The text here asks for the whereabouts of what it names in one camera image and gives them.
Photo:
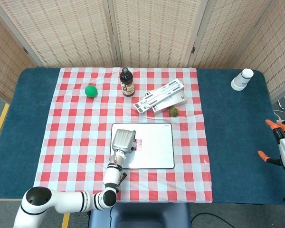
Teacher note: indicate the white rectangular board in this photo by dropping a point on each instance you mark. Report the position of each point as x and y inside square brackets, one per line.
[156, 147]

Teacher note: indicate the green ball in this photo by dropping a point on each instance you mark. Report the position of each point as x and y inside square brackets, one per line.
[90, 91]

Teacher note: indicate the dark sauce bottle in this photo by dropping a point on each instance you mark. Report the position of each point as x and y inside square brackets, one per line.
[127, 83]

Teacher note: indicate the white folding stand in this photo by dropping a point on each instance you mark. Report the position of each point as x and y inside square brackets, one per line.
[156, 95]

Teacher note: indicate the red white checkered tablecloth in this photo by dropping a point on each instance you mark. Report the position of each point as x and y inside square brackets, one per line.
[156, 185]

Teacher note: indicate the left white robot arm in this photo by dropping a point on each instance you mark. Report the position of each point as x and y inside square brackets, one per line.
[69, 197]

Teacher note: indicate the blue table cover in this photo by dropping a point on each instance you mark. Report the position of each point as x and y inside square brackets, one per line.
[232, 142]

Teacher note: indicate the woven folding screen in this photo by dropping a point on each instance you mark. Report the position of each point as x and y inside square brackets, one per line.
[154, 31]

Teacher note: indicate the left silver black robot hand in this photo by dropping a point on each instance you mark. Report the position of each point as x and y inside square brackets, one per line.
[123, 141]

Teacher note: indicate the white paper cup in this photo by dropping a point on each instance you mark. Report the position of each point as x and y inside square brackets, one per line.
[241, 79]

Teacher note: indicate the blue chair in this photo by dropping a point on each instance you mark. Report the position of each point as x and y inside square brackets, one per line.
[145, 217]

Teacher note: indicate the white box with markers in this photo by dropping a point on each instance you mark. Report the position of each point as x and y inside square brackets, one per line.
[175, 102]

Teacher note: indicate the green brown round fruit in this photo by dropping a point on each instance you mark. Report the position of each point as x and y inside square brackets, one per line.
[173, 112]

